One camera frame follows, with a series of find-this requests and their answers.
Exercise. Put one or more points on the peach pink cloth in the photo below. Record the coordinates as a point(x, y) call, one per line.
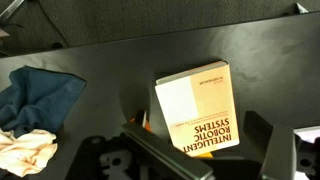
point(28, 153)

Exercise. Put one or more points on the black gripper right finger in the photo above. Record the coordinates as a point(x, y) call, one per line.
point(275, 145)

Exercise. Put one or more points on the dark blue cloth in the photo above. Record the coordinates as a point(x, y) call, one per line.
point(38, 99)

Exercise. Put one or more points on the orange Intelligent Robotic Systems book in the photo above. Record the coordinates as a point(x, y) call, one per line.
point(199, 109)

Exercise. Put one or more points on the orange plastic cup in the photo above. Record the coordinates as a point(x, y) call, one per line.
point(141, 120)

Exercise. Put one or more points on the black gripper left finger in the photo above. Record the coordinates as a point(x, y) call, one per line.
point(165, 159)

